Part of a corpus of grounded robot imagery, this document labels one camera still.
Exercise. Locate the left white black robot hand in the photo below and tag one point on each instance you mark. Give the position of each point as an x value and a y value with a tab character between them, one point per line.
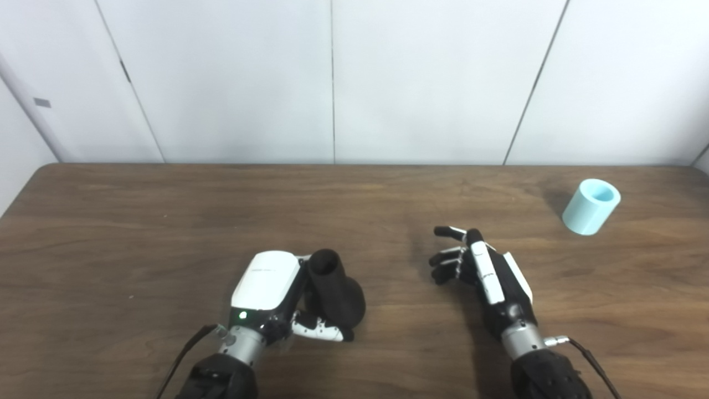
263	280

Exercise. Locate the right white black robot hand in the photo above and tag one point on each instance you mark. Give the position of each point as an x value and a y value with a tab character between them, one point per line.
507	293

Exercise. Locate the black plastic nozzle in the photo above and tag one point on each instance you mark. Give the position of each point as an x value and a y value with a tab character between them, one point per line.
338	296

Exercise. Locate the light blue cup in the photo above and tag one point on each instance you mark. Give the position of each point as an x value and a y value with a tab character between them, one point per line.
587	213

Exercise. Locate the black wall panel hinge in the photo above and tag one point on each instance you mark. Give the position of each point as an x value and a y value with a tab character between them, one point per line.
125	71

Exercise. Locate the small grey wall label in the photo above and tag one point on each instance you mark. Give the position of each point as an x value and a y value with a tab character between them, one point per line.
42	102

